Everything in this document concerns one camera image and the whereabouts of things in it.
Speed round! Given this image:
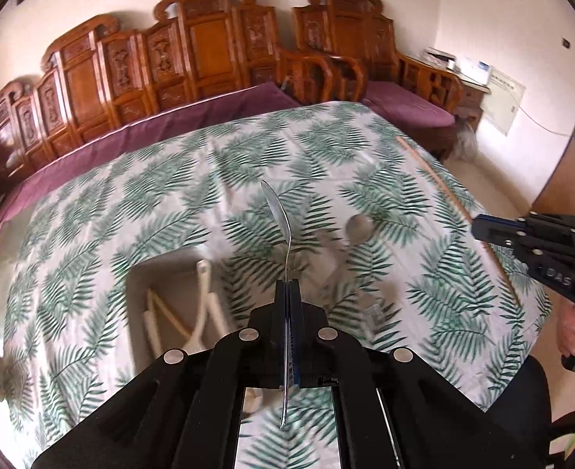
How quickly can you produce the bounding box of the metal spoon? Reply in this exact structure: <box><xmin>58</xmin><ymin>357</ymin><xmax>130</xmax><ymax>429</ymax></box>
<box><xmin>259</xmin><ymin>179</ymin><xmax>293</xmax><ymax>430</ymax></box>
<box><xmin>324</xmin><ymin>213</ymin><xmax>375</xmax><ymax>299</ymax></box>

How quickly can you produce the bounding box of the white wall panel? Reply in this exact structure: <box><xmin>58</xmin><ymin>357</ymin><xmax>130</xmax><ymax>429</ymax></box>
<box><xmin>480</xmin><ymin>69</ymin><xmax>527</xmax><ymax>136</ymax></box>

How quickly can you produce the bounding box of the white printer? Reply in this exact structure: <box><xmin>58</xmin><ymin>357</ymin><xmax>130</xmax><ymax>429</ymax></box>
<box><xmin>422</xmin><ymin>46</ymin><xmax>459</xmax><ymax>66</ymax></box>

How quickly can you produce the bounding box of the leaf print tablecloth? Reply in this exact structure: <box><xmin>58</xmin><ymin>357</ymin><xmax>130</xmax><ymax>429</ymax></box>
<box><xmin>0</xmin><ymin>100</ymin><xmax>555</xmax><ymax>469</ymax></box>

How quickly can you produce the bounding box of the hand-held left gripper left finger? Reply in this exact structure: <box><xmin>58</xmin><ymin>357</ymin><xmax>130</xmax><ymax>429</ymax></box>
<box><xmin>31</xmin><ymin>278</ymin><xmax>286</xmax><ymax>469</ymax></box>

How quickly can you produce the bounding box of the brown wooden door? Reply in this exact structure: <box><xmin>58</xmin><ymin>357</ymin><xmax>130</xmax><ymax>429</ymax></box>
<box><xmin>532</xmin><ymin>141</ymin><xmax>575</xmax><ymax>217</ymax></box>

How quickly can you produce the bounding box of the short purple seat cushion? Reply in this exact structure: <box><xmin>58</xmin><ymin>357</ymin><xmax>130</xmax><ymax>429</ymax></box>
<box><xmin>366</xmin><ymin>81</ymin><xmax>457</xmax><ymax>130</ymax></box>

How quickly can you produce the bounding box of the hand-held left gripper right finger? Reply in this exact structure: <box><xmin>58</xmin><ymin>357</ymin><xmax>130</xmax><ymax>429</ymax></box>
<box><xmin>286</xmin><ymin>278</ymin><xmax>545</xmax><ymax>469</ymax></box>

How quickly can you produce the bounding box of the carved wooden armchair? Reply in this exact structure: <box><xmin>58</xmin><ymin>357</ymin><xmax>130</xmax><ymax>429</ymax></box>
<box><xmin>291</xmin><ymin>0</ymin><xmax>464</xmax><ymax>162</ymax></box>

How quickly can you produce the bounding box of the white box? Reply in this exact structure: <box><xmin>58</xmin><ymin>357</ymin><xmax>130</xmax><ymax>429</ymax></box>
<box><xmin>456</xmin><ymin>56</ymin><xmax>494</xmax><ymax>84</ymax></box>

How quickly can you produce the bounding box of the small clear plastic wrapper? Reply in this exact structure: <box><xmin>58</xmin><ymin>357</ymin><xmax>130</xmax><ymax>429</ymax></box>
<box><xmin>363</xmin><ymin>303</ymin><xmax>388</xmax><ymax>326</ymax></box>

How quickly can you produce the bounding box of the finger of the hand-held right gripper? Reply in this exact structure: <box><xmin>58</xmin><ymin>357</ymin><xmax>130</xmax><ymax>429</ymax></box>
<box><xmin>472</xmin><ymin>224</ymin><xmax>575</xmax><ymax>275</ymax></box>
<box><xmin>478</xmin><ymin>213</ymin><xmax>575</xmax><ymax>236</ymax></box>

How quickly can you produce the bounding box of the long carved wooden sofa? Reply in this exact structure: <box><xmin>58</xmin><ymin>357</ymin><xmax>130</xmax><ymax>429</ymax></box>
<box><xmin>0</xmin><ymin>0</ymin><xmax>371</xmax><ymax>181</ymax></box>

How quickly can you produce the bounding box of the white ceramic spoon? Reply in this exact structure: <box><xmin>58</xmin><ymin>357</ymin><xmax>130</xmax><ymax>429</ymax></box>
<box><xmin>142</xmin><ymin>290</ymin><xmax>164</xmax><ymax>353</ymax></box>
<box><xmin>190</xmin><ymin>259</ymin><xmax>217</xmax><ymax>347</ymax></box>

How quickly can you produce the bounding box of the long purple seat cushion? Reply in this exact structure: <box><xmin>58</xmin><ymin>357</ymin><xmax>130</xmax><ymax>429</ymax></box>
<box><xmin>0</xmin><ymin>82</ymin><xmax>303</xmax><ymax>255</ymax></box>

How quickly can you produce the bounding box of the wooden side table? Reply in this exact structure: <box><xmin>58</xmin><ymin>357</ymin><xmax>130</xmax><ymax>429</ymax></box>
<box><xmin>456</xmin><ymin>78</ymin><xmax>491</xmax><ymax>130</ymax></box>

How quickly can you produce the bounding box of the wooden chopstick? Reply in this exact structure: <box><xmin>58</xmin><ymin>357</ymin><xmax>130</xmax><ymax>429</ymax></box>
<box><xmin>208</xmin><ymin>293</ymin><xmax>230</xmax><ymax>335</ymax></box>
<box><xmin>147</xmin><ymin>291</ymin><xmax>194</xmax><ymax>343</ymax></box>

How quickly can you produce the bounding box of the beige plastic tray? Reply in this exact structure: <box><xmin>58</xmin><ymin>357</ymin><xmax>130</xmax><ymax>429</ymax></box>
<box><xmin>124</xmin><ymin>247</ymin><xmax>249</xmax><ymax>416</ymax></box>

